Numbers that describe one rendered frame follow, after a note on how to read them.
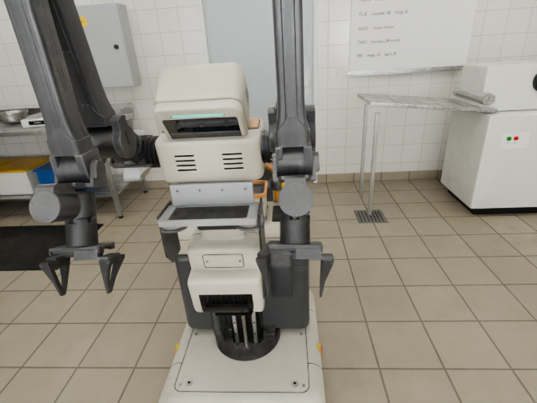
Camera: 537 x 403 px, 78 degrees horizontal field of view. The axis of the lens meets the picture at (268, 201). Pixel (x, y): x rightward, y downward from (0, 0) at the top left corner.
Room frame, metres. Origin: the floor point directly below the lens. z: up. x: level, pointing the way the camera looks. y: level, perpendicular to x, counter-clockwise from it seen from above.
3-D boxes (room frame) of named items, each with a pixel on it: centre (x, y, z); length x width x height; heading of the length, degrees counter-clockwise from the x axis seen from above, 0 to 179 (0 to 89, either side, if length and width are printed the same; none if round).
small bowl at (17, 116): (3.41, 2.45, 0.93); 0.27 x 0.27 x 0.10
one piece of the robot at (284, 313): (1.18, 0.12, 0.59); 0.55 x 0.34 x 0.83; 86
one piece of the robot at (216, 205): (0.80, 0.15, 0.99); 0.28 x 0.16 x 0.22; 86
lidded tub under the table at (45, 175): (3.28, 2.01, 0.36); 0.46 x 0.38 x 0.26; 177
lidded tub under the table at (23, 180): (3.31, 2.46, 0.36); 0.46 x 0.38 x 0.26; 176
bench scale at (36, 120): (3.24, 2.04, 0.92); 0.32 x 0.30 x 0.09; 2
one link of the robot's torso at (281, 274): (0.92, 0.08, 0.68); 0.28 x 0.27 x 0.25; 86
